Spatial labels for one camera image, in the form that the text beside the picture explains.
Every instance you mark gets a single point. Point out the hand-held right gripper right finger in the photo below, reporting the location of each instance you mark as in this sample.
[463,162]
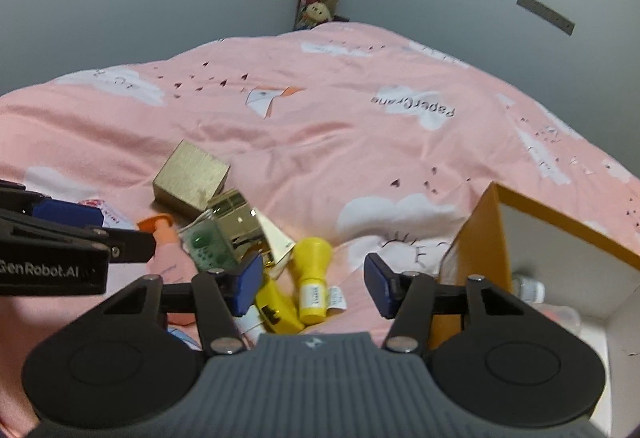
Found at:
[378,285]

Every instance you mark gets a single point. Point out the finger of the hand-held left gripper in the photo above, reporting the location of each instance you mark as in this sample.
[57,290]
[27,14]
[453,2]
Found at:
[67,213]
[120,245]

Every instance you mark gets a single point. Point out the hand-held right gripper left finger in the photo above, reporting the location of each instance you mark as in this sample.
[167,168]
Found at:
[247,285]

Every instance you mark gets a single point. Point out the white tin red paw prints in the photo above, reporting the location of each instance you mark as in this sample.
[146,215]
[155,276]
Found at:
[107,215]

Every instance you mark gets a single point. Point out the yellow black plastic gadget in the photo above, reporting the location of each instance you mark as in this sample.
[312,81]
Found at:
[277,310]

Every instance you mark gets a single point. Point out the pink bottle orange cap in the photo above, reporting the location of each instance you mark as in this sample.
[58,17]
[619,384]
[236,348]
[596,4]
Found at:
[159,230]

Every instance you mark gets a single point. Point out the green bottle with label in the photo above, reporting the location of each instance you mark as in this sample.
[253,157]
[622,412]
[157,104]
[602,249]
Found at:
[207,245]

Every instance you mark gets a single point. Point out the gold square box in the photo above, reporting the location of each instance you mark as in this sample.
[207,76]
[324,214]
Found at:
[190,178]

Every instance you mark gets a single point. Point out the orange cardboard box white inside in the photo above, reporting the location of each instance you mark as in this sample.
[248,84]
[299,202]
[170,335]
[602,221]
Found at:
[470,243]

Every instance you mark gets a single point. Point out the small white paper tag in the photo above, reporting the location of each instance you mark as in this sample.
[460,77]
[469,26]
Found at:
[337,299]

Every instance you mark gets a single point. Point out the white paper card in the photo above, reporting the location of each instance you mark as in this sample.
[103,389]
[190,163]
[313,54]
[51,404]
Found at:
[277,238]

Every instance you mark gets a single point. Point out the yellow bottle flared cap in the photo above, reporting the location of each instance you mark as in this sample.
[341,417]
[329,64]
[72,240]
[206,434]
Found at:
[312,278]

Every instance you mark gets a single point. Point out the clear gold small box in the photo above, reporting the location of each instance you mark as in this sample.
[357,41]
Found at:
[235,213]

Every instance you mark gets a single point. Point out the clear bottle white cap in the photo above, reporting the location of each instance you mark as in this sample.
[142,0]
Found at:
[529,289]

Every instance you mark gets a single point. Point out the grey wall strip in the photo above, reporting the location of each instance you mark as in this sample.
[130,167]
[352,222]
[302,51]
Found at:
[545,13]

